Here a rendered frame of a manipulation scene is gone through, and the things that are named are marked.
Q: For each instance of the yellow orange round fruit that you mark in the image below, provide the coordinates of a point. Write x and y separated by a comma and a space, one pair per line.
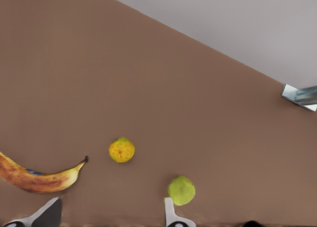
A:
122, 150

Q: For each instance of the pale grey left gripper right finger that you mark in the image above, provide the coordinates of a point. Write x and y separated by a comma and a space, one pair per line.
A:
170, 213

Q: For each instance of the silver frame post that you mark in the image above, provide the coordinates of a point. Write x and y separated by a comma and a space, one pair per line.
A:
300, 97

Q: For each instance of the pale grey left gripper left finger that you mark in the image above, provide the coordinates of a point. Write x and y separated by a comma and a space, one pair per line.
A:
50, 212

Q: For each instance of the green round fruit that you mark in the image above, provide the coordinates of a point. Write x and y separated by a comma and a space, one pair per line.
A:
181, 190

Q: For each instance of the ripe spotted yellow banana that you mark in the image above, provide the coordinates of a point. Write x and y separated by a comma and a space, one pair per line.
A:
37, 181

